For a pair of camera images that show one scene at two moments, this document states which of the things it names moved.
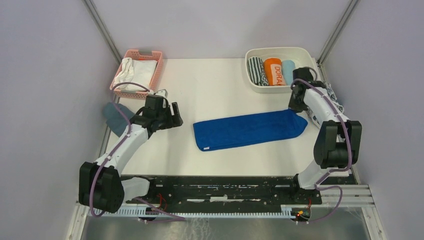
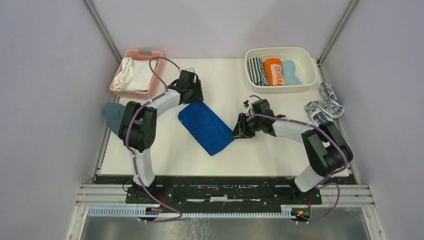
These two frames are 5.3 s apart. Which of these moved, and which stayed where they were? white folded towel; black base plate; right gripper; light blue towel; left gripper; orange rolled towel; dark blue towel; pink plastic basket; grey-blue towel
Moved: left gripper; right gripper; dark blue towel
Stayed: white folded towel; black base plate; light blue towel; grey-blue towel; orange rolled towel; pink plastic basket
